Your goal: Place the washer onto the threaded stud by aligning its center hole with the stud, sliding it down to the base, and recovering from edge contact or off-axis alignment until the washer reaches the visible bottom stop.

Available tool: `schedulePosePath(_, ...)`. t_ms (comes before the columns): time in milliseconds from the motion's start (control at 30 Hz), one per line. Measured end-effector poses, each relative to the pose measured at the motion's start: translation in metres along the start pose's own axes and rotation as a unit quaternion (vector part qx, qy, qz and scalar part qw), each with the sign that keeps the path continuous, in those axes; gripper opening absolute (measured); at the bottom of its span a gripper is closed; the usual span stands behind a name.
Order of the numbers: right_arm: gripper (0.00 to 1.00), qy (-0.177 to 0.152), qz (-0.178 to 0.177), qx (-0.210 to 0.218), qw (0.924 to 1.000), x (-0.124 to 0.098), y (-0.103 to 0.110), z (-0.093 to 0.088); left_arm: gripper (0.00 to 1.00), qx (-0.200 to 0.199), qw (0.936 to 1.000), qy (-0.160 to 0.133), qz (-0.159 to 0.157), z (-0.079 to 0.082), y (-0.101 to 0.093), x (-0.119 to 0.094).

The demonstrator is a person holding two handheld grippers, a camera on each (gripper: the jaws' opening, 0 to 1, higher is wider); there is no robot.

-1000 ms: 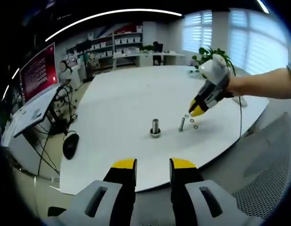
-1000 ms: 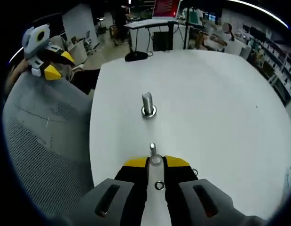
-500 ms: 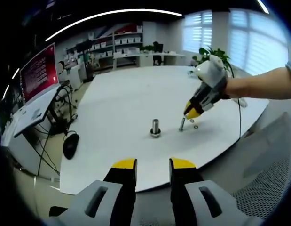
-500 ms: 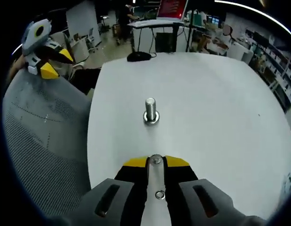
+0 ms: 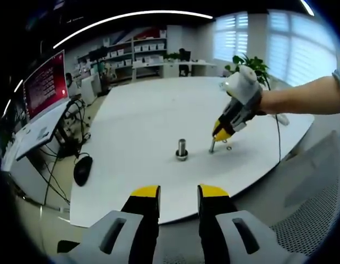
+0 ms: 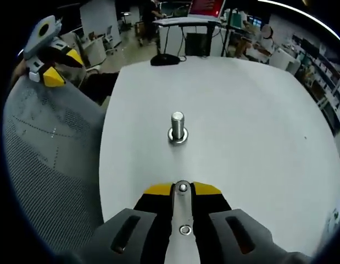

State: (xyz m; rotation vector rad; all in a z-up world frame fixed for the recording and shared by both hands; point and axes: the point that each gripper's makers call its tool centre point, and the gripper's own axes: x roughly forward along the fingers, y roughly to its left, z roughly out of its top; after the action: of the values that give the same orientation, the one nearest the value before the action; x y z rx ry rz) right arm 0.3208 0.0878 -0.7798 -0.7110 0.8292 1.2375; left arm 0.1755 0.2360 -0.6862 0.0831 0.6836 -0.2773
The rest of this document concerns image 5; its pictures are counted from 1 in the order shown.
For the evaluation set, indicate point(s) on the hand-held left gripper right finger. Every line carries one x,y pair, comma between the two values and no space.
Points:
241,233

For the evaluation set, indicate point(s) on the wide window with blinds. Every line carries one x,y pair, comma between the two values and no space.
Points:
301,46

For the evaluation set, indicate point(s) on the long white desk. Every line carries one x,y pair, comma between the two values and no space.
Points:
172,66

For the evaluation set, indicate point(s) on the black office chair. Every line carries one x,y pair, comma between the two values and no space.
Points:
184,59

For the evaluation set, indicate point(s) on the paper item on side desk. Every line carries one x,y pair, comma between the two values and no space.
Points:
43,132

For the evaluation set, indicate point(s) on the black oval floor object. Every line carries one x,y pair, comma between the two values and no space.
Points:
83,171

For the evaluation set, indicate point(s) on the white storage shelving unit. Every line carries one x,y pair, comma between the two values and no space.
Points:
136,50

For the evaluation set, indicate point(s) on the grey mesh chair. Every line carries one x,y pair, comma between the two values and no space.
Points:
309,214

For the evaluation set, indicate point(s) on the narrow window with blinds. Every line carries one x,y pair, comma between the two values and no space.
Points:
231,38

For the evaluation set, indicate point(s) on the large threaded steel stud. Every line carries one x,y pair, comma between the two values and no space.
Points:
181,148

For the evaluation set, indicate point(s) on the grey-topped side desk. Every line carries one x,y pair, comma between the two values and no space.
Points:
40,129

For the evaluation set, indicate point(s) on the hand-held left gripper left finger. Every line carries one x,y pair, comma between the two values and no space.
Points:
114,233

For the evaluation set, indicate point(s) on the computer monitor with red screen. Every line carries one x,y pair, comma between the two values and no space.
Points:
46,88

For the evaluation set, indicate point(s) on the small threaded steel bolt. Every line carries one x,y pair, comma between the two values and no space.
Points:
212,146

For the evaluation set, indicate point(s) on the person's right hand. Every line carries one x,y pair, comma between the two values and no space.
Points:
268,101

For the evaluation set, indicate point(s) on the long curved ceiling light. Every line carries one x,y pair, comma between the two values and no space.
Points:
125,17

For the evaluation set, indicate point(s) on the green potted plant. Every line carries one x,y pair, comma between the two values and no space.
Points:
255,64

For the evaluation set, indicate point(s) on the white cabinet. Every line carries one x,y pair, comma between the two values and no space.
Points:
90,89

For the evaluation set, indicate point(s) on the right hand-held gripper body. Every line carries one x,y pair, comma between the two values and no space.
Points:
244,88

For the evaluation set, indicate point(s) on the short ceiling light strip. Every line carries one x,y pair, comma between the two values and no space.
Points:
307,6

